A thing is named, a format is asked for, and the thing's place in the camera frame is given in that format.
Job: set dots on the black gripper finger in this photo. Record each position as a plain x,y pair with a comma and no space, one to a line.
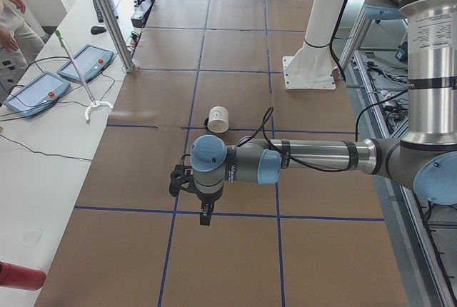
205,218

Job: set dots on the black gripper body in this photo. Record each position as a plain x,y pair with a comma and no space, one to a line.
206,198

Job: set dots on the white mug black handle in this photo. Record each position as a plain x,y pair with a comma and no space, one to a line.
218,120

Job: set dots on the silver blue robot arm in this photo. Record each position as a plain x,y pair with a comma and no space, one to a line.
422,160

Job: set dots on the white reacher grabber tool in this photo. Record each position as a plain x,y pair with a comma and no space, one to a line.
94,102

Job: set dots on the blue teach pendant far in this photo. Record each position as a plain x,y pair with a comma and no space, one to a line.
91,61

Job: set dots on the blue teach pendant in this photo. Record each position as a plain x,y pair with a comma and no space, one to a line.
91,61
40,94

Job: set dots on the red bottle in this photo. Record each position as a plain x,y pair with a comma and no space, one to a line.
19,277

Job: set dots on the blue teach pendant near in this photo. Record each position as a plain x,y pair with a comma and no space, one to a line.
40,94

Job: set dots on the black computer mouse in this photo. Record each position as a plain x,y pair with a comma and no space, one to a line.
95,30

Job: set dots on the person in white clothes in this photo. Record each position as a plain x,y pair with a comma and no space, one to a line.
20,44

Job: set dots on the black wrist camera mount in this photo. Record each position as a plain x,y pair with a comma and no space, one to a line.
181,178

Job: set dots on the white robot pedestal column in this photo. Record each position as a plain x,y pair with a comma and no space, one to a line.
311,66

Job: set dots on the aluminium frame post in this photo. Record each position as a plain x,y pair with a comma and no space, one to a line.
116,35

